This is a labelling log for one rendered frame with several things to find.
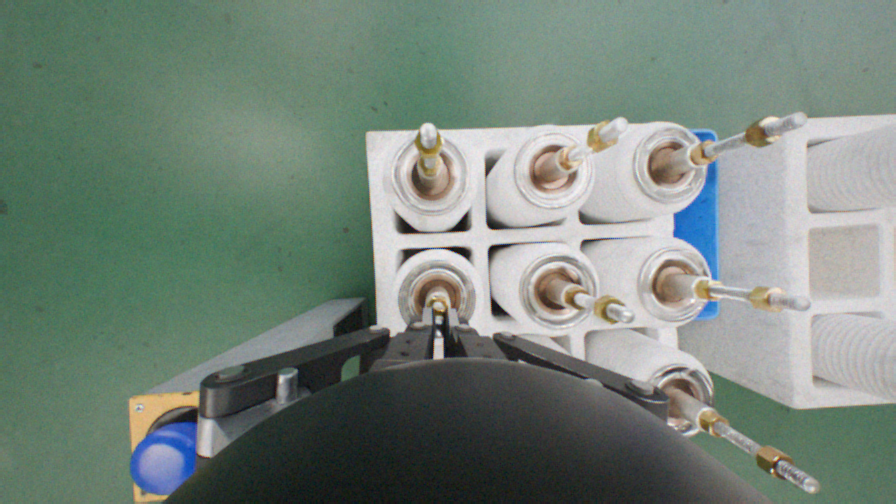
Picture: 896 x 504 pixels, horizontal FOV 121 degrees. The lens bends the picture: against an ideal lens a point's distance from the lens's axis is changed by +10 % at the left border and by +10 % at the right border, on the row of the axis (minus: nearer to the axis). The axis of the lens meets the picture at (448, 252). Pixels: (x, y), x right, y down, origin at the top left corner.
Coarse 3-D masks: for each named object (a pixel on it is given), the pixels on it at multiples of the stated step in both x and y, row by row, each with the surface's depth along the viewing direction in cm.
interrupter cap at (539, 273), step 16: (544, 256) 24; (560, 256) 24; (528, 272) 24; (544, 272) 24; (560, 272) 24; (576, 272) 24; (528, 288) 24; (544, 288) 24; (592, 288) 24; (528, 304) 24; (544, 304) 24; (544, 320) 24; (560, 320) 24; (576, 320) 24
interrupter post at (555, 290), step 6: (552, 282) 24; (558, 282) 23; (564, 282) 23; (546, 288) 24; (552, 288) 23; (558, 288) 22; (564, 288) 21; (582, 288) 21; (546, 294) 24; (552, 294) 23; (558, 294) 22; (564, 294) 21; (552, 300) 24; (558, 300) 22; (564, 300) 21; (564, 306) 22; (570, 306) 21
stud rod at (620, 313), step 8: (576, 296) 20; (584, 296) 20; (584, 304) 19; (592, 304) 18; (616, 304) 17; (608, 312) 17; (616, 312) 16; (624, 312) 15; (632, 312) 15; (624, 320) 15; (632, 320) 15
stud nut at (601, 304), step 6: (600, 300) 17; (606, 300) 17; (612, 300) 17; (618, 300) 17; (594, 306) 17; (600, 306) 17; (606, 306) 17; (624, 306) 17; (594, 312) 17; (600, 312) 17; (606, 312) 17; (600, 318) 17; (606, 318) 17; (612, 324) 17
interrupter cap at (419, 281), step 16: (416, 272) 23; (432, 272) 23; (448, 272) 23; (464, 272) 23; (400, 288) 23; (416, 288) 23; (448, 288) 24; (464, 288) 24; (400, 304) 23; (416, 304) 23; (464, 304) 24
